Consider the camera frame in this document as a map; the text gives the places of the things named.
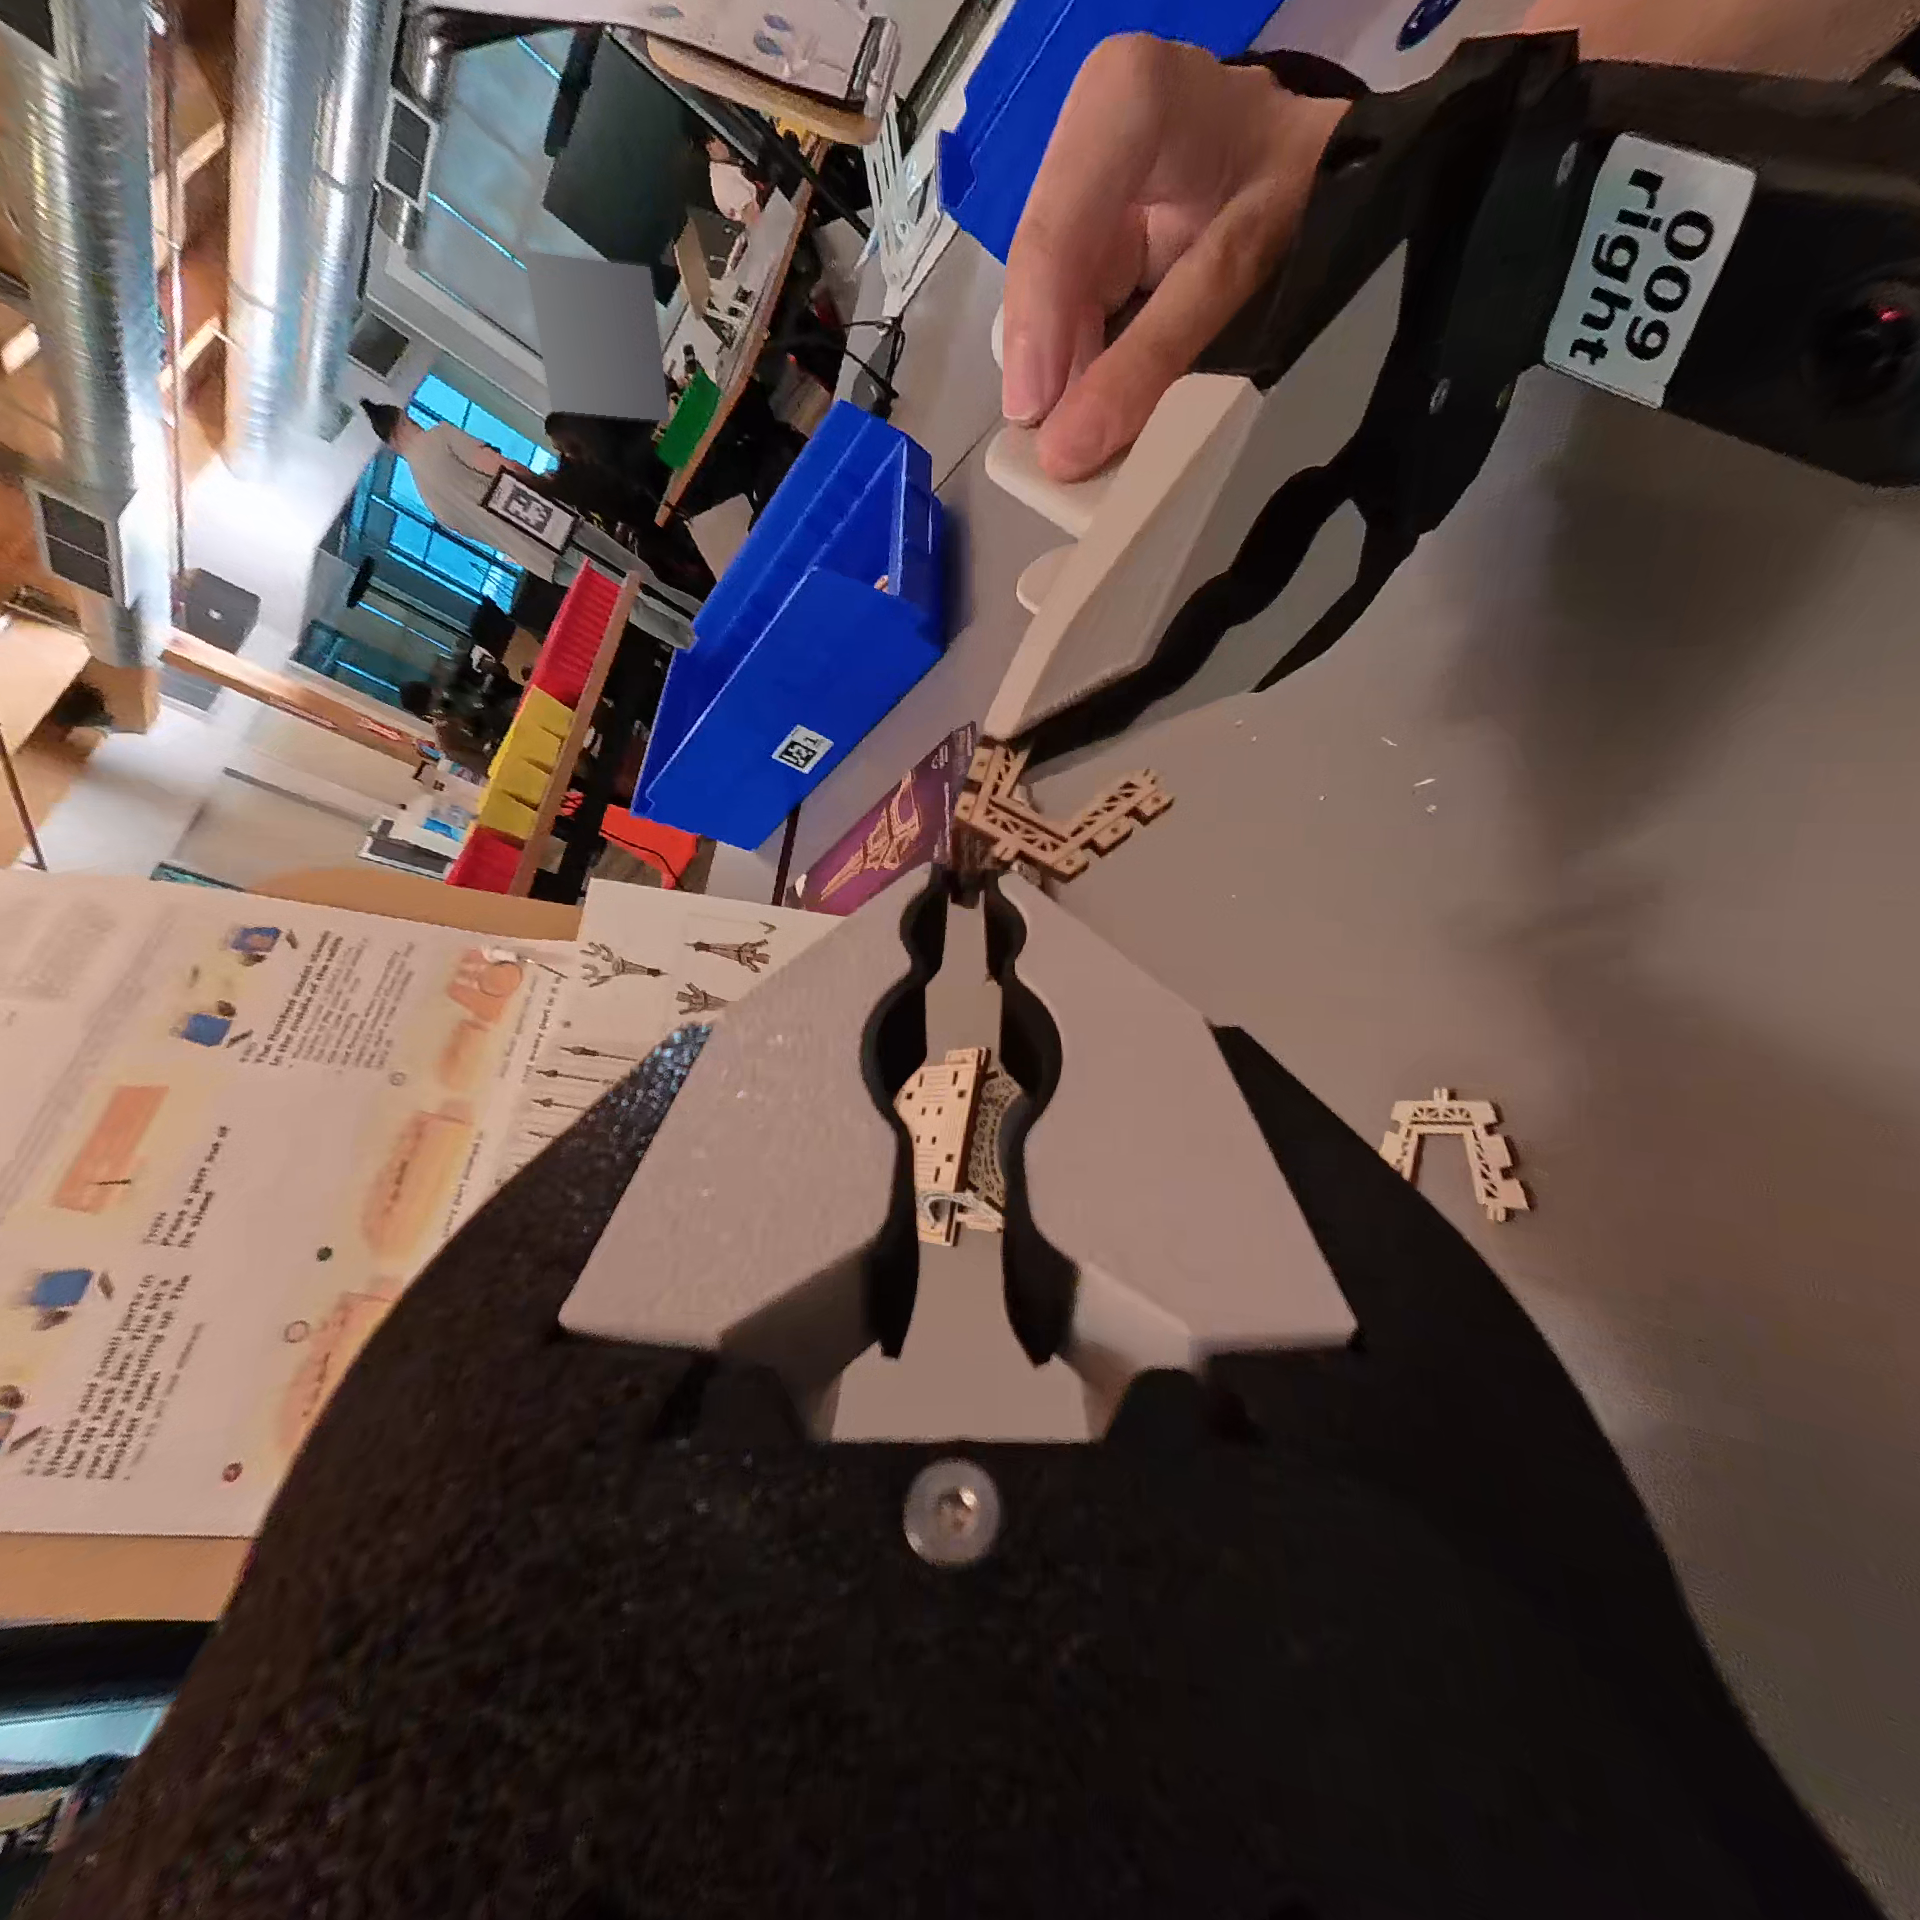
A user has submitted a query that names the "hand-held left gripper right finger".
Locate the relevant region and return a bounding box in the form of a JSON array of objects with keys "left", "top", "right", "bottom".
[{"left": 978, "top": 873, "right": 1360, "bottom": 1369}]

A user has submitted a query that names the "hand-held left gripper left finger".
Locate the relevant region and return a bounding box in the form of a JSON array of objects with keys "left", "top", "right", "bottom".
[{"left": 560, "top": 867, "right": 962, "bottom": 1361}]

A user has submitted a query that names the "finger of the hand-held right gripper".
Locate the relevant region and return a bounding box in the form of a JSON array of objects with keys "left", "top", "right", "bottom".
[
  {"left": 1048, "top": 478, "right": 1362, "bottom": 741},
  {"left": 983, "top": 256, "right": 1422, "bottom": 741}
]

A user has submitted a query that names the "person's right hand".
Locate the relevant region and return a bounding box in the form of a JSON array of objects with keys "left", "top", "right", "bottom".
[{"left": 1000, "top": 33, "right": 1360, "bottom": 484}]

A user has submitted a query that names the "wooden tower base model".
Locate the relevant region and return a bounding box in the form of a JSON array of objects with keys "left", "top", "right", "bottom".
[{"left": 897, "top": 1045, "right": 1030, "bottom": 1251}]

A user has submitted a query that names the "purple puzzle box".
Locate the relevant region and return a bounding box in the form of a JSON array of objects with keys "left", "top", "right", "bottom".
[{"left": 791, "top": 722, "right": 985, "bottom": 917}]

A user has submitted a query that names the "blue bin with tag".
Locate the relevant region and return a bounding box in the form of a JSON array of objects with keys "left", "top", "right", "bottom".
[{"left": 631, "top": 398, "right": 952, "bottom": 857}]

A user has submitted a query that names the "blue plastic bin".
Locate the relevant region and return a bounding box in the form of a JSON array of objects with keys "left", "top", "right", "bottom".
[{"left": 932, "top": 0, "right": 1291, "bottom": 266}]

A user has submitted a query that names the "rack of coloured bins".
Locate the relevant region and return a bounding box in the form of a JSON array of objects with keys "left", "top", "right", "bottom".
[{"left": 447, "top": 563, "right": 649, "bottom": 902}]

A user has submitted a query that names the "large illustrated instruction sheet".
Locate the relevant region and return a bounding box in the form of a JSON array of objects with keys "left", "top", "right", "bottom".
[{"left": 0, "top": 870, "right": 722, "bottom": 1538}]

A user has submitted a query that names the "cardboard box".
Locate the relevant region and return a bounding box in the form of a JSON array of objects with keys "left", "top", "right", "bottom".
[{"left": 0, "top": 614, "right": 166, "bottom": 873}]

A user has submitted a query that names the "silver ventilation duct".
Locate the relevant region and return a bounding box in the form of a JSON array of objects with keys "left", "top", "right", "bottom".
[
  {"left": 0, "top": 0, "right": 167, "bottom": 662},
  {"left": 225, "top": 0, "right": 407, "bottom": 467}
]

